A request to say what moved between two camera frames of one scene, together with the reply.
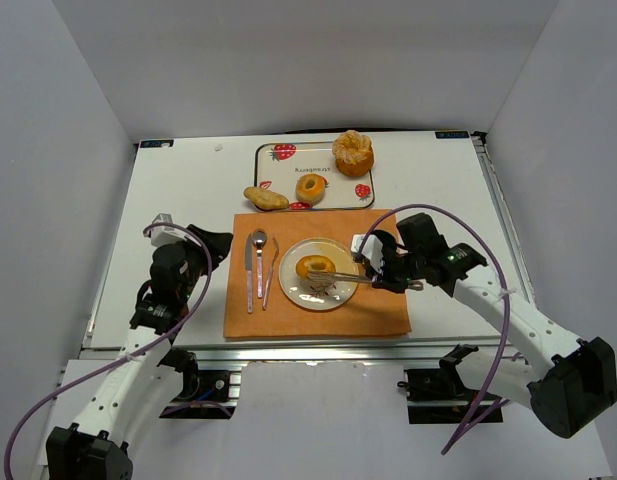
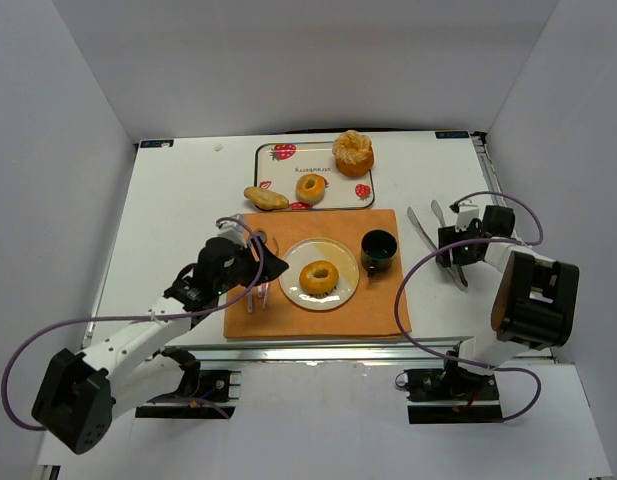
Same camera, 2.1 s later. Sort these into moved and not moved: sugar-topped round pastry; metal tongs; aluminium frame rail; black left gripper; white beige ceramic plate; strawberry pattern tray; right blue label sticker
Moved: metal tongs; black left gripper
Not moved: sugar-topped round pastry; right blue label sticker; aluminium frame rail; white beige ceramic plate; strawberry pattern tray
